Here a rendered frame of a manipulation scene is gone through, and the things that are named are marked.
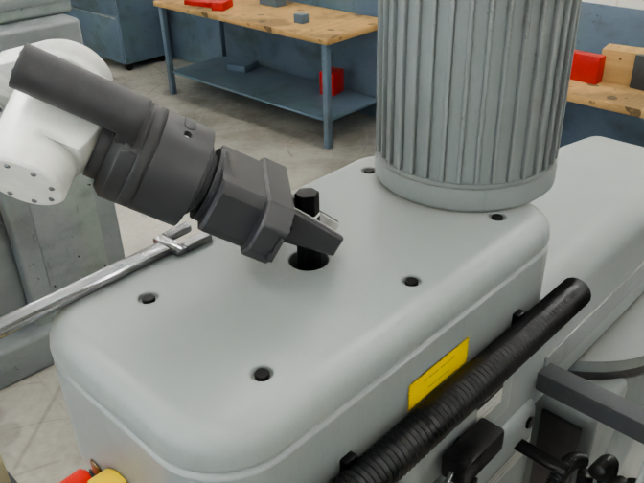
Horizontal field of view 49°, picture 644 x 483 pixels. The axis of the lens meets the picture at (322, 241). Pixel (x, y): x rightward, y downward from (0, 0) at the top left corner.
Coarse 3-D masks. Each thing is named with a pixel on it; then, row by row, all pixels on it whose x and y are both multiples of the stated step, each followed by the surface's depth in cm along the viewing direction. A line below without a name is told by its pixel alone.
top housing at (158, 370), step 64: (320, 192) 77; (384, 192) 77; (192, 256) 67; (384, 256) 66; (448, 256) 65; (512, 256) 68; (64, 320) 59; (128, 320) 58; (192, 320) 58; (256, 320) 58; (320, 320) 57; (384, 320) 57; (448, 320) 62; (64, 384) 59; (128, 384) 52; (192, 384) 51; (256, 384) 51; (320, 384) 52; (384, 384) 57; (128, 448) 53; (192, 448) 48; (256, 448) 48; (320, 448) 53
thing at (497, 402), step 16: (496, 400) 79; (480, 416) 77; (496, 416) 81; (464, 432) 76; (448, 448) 74; (416, 464) 69; (432, 464) 72; (400, 480) 68; (416, 480) 71; (432, 480) 74
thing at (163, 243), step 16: (160, 240) 68; (192, 240) 68; (208, 240) 69; (128, 256) 65; (144, 256) 65; (160, 256) 66; (96, 272) 63; (112, 272) 63; (128, 272) 64; (64, 288) 61; (80, 288) 61; (96, 288) 62; (32, 304) 59; (48, 304) 59; (64, 304) 60; (0, 320) 57; (16, 320) 57; (32, 320) 58; (0, 336) 56
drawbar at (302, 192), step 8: (296, 192) 62; (304, 192) 62; (312, 192) 62; (296, 200) 62; (304, 200) 61; (312, 200) 62; (304, 208) 62; (312, 208) 62; (312, 216) 62; (304, 248) 64; (304, 256) 64; (312, 256) 64; (320, 256) 65; (304, 264) 65; (312, 264) 65; (320, 264) 66
